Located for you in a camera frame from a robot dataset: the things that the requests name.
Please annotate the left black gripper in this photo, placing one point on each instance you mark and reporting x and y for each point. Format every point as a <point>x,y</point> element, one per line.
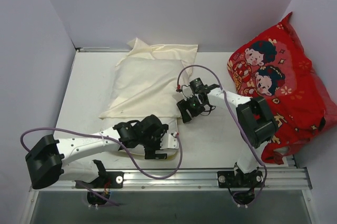
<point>154,150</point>

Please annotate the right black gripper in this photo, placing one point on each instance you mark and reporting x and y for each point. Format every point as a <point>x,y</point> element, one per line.
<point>188,109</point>

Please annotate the white pillow yellow edge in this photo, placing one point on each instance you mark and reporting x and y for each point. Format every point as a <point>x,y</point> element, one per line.
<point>171,122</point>

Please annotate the cream pillowcase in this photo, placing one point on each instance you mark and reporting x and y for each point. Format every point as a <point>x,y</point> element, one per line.
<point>145,80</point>

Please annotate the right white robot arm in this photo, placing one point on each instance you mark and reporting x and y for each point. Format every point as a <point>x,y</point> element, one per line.
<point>252,116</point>

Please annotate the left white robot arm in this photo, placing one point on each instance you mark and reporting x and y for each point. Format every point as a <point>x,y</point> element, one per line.
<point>52,159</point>

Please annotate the red cartoon print bag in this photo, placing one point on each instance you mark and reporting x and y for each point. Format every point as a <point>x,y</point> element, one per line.
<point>274,65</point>

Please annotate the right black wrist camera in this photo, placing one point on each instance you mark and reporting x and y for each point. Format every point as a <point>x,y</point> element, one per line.
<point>198,84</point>

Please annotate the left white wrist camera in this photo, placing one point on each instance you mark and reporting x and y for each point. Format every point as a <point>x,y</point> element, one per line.
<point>169,141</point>

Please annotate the aluminium mounting rail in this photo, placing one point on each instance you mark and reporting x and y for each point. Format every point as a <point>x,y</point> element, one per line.
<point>288,178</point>

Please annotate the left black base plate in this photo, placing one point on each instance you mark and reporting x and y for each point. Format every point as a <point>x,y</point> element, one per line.
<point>101,180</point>

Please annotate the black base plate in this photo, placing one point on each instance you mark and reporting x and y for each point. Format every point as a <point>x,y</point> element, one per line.
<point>232,180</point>
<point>101,180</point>

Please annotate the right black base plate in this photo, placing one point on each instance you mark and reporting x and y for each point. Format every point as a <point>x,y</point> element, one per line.
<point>232,180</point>

